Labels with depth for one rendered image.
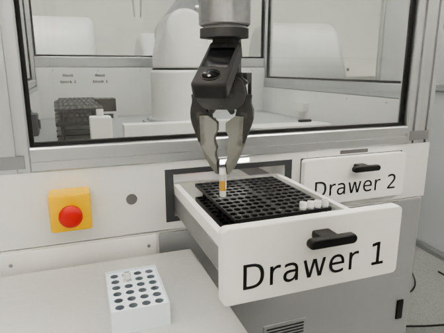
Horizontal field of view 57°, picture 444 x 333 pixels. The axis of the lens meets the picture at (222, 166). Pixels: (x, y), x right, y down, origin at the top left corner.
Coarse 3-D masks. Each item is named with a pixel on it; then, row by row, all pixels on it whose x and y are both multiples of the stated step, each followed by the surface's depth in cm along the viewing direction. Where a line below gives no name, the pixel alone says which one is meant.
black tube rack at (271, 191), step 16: (272, 176) 89; (208, 192) 79; (240, 192) 78; (256, 192) 78; (272, 192) 78; (288, 192) 78; (208, 208) 78; (224, 208) 69; (240, 208) 69; (256, 208) 69; (272, 208) 69; (288, 208) 69; (224, 224) 70
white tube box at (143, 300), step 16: (112, 272) 68; (144, 272) 69; (112, 288) 64; (128, 288) 64; (144, 288) 64; (160, 288) 64; (112, 304) 59; (128, 304) 59; (144, 304) 61; (160, 304) 59; (112, 320) 57; (128, 320) 58; (144, 320) 59; (160, 320) 60
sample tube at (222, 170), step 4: (220, 168) 62; (224, 168) 62; (220, 172) 62; (224, 172) 62; (220, 176) 63; (224, 176) 62; (220, 180) 63; (224, 180) 63; (220, 184) 63; (224, 184) 63; (220, 188) 63; (224, 188) 63; (220, 192) 63; (224, 192) 63; (220, 196) 63; (224, 196) 63
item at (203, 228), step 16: (240, 176) 91; (256, 176) 92; (176, 192) 83; (192, 192) 88; (304, 192) 82; (176, 208) 83; (192, 208) 72; (336, 208) 72; (192, 224) 72; (208, 224) 64; (208, 240) 64; (208, 256) 65
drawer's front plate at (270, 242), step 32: (256, 224) 54; (288, 224) 55; (320, 224) 57; (352, 224) 59; (384, 224) 61; (224, 256) 53; (256, 256) 55; (288, 256) 56; (320, 256) 58; (384, 256) 63; (224, 288) 54; (256, 288) 56; (288, 288) 58
